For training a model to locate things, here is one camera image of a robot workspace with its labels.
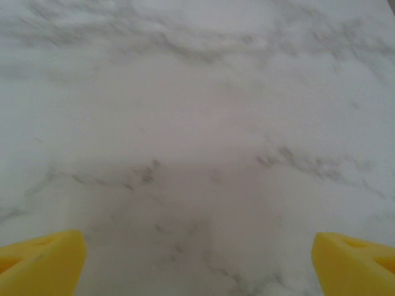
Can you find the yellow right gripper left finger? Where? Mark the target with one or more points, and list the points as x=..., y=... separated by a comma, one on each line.
x=43, y=265

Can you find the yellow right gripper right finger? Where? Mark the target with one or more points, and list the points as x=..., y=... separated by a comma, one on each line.
x=351, y=268

